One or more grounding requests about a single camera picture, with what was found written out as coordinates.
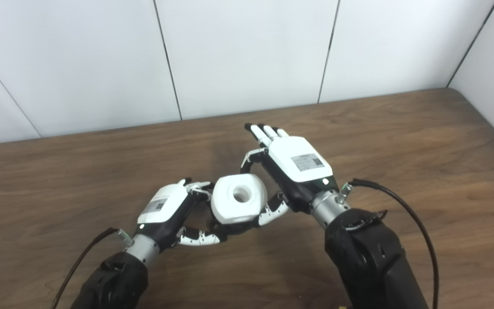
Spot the black holder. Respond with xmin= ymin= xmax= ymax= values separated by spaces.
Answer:
xmin=210 ymin=217 xmax=259 ymax=237

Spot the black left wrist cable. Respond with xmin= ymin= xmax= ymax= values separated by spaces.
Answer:
xmin=51 ymin=227 xmax=121 ymax=309

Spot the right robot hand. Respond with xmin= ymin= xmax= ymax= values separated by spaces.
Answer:
xmin=241 ymin=123 xmax=342 ymax=227

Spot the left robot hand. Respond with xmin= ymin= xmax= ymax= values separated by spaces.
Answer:
xmin=135 ymin=178 xmax=227 ymax=250

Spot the round white piece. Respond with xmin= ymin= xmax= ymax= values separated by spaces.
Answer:
xmin=211 ymin=173 xmax=269 ymax=225

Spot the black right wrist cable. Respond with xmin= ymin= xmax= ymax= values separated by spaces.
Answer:
xmin=347 ymin=178 xmax=440 ymax=309

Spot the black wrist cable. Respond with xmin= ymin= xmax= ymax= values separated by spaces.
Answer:
xmin=51 ymin=227 xmax=121 ymax=309
xmin=347 ymin=178 xmax=440 ymax=309

